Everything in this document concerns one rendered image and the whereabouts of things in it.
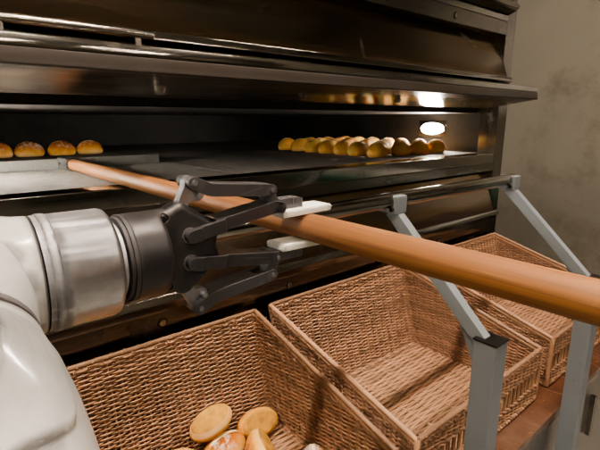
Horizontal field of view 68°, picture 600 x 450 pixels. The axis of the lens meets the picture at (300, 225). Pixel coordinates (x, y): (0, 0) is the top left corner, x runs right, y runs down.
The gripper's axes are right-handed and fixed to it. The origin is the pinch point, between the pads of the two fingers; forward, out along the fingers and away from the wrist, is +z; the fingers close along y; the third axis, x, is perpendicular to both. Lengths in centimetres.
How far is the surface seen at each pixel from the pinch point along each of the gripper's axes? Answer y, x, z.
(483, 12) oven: -49, -52, 129
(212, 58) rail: -22.3, -38.4, 11.5
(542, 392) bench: 61, -3, 91
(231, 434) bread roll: 55, -37, 12
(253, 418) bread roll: 55, -38, 18
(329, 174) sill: 3, -53, 55
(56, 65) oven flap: -19.1, -38.0, -14.3
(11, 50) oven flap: -20.7, -38.2, -19.8
